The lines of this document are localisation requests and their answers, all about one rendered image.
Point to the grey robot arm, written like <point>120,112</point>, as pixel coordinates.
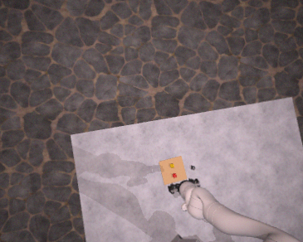
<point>224,219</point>

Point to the tan square mat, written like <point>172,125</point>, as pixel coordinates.
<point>167,171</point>

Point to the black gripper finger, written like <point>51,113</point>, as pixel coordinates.
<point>172,190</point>
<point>195,182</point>

